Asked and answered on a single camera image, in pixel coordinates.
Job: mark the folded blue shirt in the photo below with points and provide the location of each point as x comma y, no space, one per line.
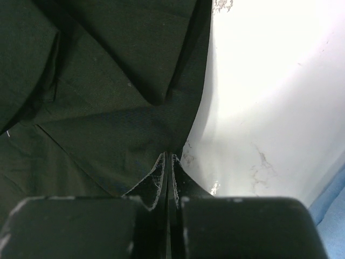
327,212

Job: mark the black long sleeve shirt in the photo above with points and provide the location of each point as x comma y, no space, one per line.
92,92

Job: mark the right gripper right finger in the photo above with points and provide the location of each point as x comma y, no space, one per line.
204,226

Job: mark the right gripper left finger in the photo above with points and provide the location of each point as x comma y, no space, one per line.
130,226

